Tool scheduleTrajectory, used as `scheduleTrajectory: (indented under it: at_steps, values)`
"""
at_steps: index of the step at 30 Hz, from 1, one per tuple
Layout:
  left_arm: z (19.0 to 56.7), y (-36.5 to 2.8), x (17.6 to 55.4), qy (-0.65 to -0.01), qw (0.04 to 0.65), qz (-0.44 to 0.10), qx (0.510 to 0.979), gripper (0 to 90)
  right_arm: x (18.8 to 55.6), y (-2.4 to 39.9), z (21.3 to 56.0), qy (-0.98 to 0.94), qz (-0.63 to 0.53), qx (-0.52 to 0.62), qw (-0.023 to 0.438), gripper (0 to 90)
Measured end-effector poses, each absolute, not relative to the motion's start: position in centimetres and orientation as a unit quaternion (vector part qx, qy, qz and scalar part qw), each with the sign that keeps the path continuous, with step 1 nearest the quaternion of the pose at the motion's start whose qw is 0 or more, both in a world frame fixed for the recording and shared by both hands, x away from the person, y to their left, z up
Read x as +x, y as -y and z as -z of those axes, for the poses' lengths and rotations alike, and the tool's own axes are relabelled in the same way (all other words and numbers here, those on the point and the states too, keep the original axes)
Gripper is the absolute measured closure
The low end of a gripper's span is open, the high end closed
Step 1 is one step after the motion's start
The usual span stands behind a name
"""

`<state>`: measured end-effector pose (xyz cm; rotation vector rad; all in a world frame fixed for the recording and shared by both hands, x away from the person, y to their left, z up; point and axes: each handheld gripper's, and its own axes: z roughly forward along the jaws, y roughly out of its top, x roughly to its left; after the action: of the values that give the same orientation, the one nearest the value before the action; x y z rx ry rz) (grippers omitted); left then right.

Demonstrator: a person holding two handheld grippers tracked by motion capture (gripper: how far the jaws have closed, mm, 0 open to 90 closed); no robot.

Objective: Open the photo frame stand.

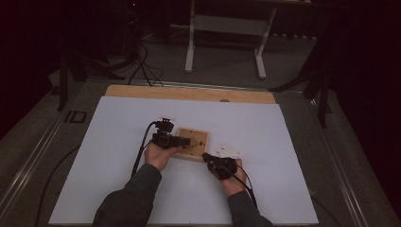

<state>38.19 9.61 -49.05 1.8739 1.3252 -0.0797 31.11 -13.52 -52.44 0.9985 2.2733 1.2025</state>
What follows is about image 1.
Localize metal floor rail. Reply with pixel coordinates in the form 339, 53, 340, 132
306, 98, 370, 227
135, 79, 305, 95
0, 110, 69, 218

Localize white paper sheet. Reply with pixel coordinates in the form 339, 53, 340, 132
47, 96, 320, 225

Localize black metal stand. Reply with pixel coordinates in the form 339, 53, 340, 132
269, 62, 334, 129
56, 50, 127, 112

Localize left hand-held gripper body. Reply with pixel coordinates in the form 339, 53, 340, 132
150, 116, 183, 150

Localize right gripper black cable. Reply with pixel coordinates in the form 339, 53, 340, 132
220, 164, 336, 227

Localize person's left hand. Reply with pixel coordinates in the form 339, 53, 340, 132
144, 142, 182, 172

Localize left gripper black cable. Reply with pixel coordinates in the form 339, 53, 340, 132
33, 120, 159, 227

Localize white metal table frame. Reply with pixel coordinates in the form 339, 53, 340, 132
183, 0, 278, 80

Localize black floor cables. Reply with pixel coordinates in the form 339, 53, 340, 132
127, 43, 166, 88

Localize person's right hand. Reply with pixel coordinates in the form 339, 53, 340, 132
219, 158, 247, 198

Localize black floor socket box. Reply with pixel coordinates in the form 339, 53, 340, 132
63, 110, 88, 125

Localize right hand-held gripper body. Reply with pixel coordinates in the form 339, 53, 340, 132
207, 144, 243, 182

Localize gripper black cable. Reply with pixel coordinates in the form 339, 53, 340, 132
33, 120, 159, 227
220, 164, 336, 227

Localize wooden picture frame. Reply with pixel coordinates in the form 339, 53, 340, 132
171, 126, 211, 163

